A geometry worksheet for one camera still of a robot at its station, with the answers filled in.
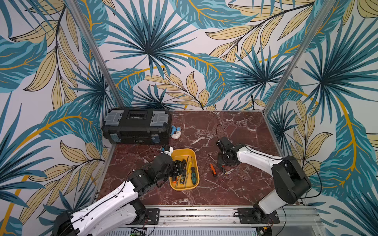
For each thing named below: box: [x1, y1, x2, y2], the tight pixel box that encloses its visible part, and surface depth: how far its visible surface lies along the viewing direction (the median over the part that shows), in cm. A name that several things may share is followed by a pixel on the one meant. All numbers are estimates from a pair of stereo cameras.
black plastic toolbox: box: [101, 107, 171, 145], surface depth 92 cm
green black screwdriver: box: [190, 166, 197, 185], surface depth 87 cm
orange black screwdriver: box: [207, 153, 218, 177], surface depth 89 cm
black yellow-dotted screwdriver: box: [180, 155, 189, 185], surface depth 87 cm
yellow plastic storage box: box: [169, 147, 200, 191], surface depth 87 cm
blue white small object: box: [170, 124, 182, 140], surface depth 105 cm
